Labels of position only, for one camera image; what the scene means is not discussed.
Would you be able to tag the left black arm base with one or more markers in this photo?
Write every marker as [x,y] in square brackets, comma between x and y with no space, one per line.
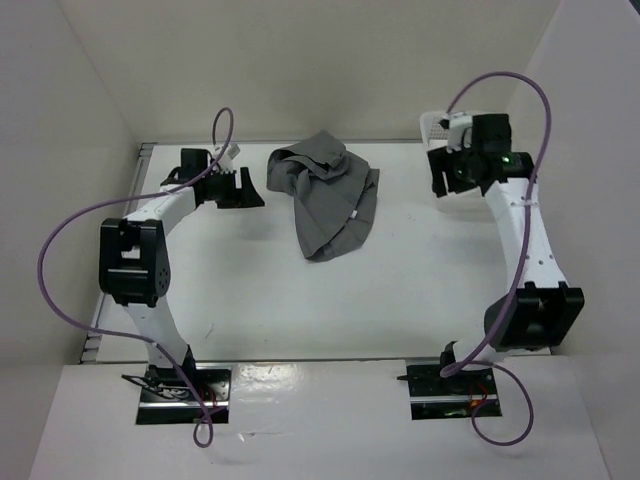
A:
[166,400]

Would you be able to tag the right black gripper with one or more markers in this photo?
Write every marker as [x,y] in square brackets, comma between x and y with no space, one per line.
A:
[440,160]

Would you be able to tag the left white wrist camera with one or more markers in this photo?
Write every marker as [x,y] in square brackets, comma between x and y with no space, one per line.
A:
[223,160]

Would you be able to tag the white plastic basket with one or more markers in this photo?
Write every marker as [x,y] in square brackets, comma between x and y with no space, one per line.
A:
[469,205]

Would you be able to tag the grey pleated skirt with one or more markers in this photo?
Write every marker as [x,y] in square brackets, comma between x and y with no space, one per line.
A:
[334,194]

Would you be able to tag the aluminium table edge rail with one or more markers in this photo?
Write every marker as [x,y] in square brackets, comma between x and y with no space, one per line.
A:
[113,271]

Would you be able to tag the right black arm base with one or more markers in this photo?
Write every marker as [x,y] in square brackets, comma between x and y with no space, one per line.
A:
[433,397]

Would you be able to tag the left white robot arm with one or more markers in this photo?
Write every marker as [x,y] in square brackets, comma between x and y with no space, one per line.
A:
[147,304]

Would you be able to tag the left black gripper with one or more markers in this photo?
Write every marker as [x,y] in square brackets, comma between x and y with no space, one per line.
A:
[245,197]

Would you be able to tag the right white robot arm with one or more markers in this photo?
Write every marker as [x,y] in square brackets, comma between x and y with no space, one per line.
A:
[539,306]

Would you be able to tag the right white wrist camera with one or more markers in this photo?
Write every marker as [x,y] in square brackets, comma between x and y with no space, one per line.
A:
[458,127]

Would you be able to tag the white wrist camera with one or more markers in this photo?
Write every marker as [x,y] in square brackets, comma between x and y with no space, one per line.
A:
[458,127]
[223,160]

